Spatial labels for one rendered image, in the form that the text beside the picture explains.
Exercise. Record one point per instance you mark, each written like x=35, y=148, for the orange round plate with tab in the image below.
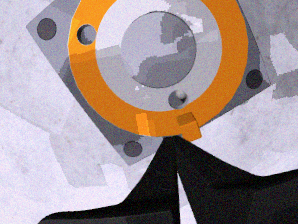
x=221, y=56

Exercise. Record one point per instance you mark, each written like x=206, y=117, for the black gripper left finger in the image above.
x=154, y=199

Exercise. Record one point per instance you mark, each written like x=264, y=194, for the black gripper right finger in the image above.
x=219, y=193

